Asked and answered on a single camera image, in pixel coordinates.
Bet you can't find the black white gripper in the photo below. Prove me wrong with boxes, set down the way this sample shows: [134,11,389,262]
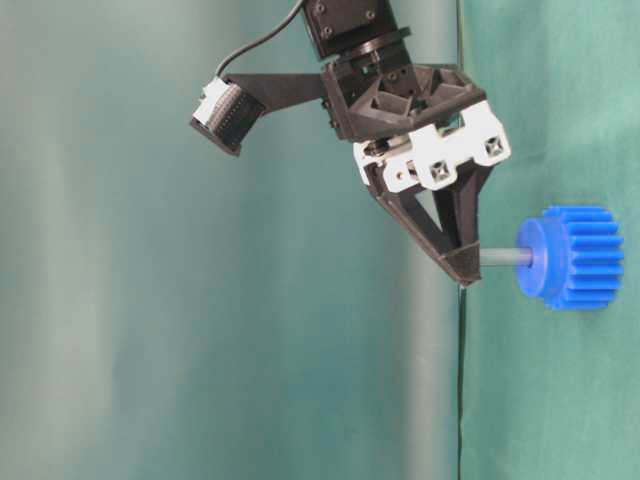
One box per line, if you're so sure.
[321,62,511,286]

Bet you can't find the grey metal shaft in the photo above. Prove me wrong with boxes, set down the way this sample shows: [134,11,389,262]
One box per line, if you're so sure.
[480,248,533,267]

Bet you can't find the black camera cable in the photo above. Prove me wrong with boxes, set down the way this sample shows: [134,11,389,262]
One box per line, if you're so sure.
[215,0,307,79]

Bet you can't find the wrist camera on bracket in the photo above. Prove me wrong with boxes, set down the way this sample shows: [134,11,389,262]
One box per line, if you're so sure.
[191,74,326,156]

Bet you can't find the blue plastic small gear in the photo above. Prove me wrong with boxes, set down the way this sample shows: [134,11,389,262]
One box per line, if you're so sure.
[515,205,624,310]

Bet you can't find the green table cloth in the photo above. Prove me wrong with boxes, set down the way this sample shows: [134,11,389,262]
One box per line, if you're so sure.
[1,1,639,479]

